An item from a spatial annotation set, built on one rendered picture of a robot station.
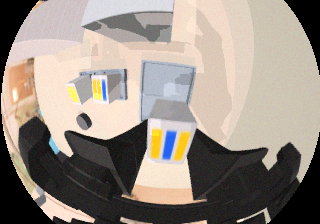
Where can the beige flat board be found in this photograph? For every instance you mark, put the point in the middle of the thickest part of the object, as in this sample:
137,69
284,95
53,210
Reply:
283,99

